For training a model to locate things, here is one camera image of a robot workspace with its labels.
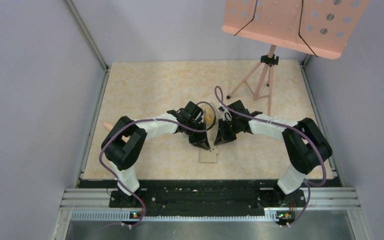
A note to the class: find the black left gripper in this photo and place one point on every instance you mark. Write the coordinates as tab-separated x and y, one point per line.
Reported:
201	140

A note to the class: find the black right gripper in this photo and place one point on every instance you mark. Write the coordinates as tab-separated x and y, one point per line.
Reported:
222	137

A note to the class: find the clear acrylic card box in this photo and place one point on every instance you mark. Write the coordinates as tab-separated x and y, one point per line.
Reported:
204	105

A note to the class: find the gold credit card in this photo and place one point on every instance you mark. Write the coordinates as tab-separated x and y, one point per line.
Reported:
209	116

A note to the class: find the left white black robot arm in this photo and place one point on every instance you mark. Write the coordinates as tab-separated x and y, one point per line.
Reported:
124	142

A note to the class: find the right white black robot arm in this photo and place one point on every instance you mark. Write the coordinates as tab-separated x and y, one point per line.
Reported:
306	146

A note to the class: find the pink music stand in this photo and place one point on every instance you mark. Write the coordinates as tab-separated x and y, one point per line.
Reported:
317	27

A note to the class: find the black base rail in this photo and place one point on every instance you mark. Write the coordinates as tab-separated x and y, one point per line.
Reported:
207	198

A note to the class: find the grey slotted cable duct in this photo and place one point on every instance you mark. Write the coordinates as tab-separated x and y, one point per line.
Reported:
127	216

